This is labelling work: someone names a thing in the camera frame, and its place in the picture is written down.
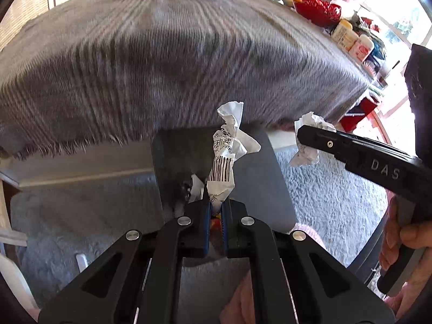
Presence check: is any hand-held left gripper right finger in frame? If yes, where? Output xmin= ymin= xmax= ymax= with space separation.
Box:
xmin=221 ymin=198 xmax=395 ymax=324

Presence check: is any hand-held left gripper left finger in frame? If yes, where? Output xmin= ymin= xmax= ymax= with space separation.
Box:
xmin=38 ymin=200 xmax=211 ymax=324

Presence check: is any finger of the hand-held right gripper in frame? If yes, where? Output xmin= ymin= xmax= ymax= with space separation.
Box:
xmin=297 ymin=125 xmax=348 ymax=168

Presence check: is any white paper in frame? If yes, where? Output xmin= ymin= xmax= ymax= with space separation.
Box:
xmin=289 ymin=112 xmax=337 ymax=167

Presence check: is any dark grey waste bin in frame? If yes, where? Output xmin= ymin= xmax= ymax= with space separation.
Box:
xmin=151 ymin=126 xmax=298 ymax=235

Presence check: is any white printed paper wrapper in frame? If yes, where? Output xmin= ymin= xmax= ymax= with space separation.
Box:
xmin=206 ymin=101 xmax=262 ymax=210

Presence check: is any person's right hand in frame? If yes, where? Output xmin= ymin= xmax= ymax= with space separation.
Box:
xmin=380 ymin=197 xmax=432 ymax=314

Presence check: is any red box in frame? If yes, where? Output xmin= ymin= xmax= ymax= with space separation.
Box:
xmin=339 ymin=98 xmax=377 ymax=132

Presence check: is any white paper scrap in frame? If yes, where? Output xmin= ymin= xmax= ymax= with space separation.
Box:
xmin=184 ymin=174 xmax=205 ymax=206

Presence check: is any grey shaggy carpet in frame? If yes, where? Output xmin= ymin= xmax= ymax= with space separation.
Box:
xmin=10 ymin=145 xmax=389 ymax=311

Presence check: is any pink cloth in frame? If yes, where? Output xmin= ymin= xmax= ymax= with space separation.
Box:
xmin=220 ymin=270 xmax=258 ymax=324

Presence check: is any dark cloth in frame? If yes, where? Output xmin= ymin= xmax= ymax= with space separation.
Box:
xmin=404 ymin=44 xmax=432 ymax=163

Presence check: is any white bottle pink label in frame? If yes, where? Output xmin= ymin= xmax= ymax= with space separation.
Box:
xmin=349 ymin=34 xmax=375 ymax=62

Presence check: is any small white bottle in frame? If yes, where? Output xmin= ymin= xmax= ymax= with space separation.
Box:
xmin=339 ymin=30 xmax=358 ymax=52

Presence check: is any white bottle yellow cap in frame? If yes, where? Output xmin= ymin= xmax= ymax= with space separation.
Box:
xmin=331 ymin=18 xmax=353 ymax=42

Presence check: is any red plastic basket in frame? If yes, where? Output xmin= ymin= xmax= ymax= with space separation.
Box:
xmin=293 ymin=0 xmax=342 ymax=28

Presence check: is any white framed window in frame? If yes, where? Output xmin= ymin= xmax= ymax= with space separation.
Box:
xmin=361 ymin=0 xmax=426 ymax=51

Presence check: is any grey fringed tablecloth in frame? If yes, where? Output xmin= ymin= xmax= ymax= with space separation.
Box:
xmin=0 ymin=0 xmax=370 ymax=159

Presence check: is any bamboo folding screen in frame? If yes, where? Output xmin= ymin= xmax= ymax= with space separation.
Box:
xmin=0 ymin=0 xmax=102 ymax=51

